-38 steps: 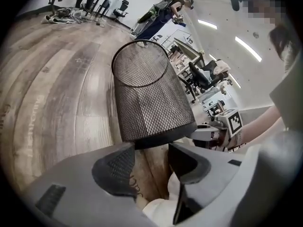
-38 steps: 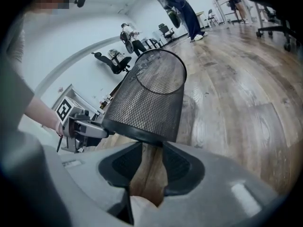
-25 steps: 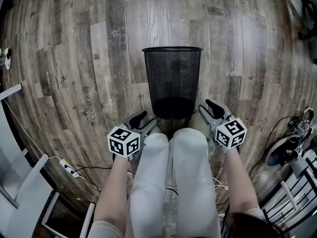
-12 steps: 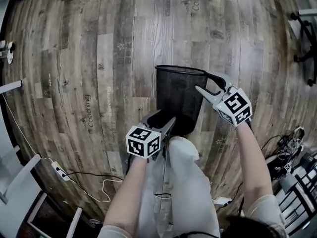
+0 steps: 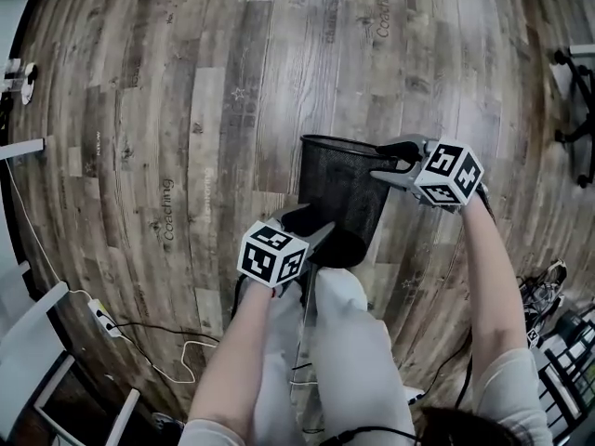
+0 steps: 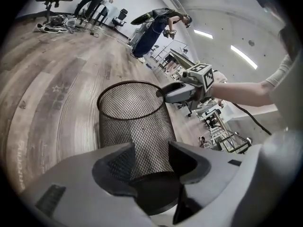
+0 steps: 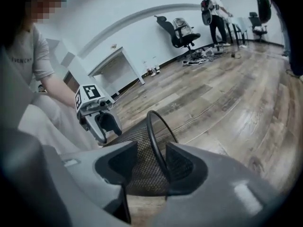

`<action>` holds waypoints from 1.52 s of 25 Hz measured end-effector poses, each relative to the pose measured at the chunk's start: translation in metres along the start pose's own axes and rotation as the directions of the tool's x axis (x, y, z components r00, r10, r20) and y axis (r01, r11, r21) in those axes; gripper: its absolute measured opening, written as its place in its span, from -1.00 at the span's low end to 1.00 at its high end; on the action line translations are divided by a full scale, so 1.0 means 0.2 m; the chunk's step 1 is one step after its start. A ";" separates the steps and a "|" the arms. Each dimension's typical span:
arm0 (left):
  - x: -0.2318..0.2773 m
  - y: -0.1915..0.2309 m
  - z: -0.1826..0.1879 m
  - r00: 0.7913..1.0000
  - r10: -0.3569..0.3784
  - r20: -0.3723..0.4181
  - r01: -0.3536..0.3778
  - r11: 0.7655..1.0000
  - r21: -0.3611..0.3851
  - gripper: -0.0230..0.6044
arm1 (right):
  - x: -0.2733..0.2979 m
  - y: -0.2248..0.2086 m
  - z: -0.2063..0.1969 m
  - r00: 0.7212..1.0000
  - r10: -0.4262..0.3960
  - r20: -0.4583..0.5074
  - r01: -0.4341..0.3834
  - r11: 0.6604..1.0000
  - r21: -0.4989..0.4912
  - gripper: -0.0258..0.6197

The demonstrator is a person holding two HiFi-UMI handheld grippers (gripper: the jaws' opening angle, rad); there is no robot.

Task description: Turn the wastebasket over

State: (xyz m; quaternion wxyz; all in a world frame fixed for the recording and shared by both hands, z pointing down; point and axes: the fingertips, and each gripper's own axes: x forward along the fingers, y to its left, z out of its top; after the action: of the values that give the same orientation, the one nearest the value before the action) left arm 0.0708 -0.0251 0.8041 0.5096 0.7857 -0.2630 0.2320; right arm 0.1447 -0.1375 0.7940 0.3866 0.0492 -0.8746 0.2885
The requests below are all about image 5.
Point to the white frame desk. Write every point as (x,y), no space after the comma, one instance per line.
(564,370)

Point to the white power strip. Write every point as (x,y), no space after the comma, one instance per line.
(103,316)

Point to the black mesh office chair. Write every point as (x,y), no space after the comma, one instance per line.
(583,133)

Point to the person's left forearm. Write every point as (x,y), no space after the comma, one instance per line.
(232,356)

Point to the white dish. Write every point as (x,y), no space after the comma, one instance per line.
(29,84)

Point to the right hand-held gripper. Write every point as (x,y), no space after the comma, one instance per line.
(448,172)

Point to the person's right forearm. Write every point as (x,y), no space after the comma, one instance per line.
(493,286)

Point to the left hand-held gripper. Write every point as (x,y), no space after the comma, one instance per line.
(269,256)

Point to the person's grey shirt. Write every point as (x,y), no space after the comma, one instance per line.
(511,388)

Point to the person's white trousers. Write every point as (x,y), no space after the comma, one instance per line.
(353,351)

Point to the clear plastic bottle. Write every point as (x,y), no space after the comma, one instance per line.
(14,85)
(13,64)

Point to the black mesh waste bin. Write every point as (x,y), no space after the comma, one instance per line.
(344,188)

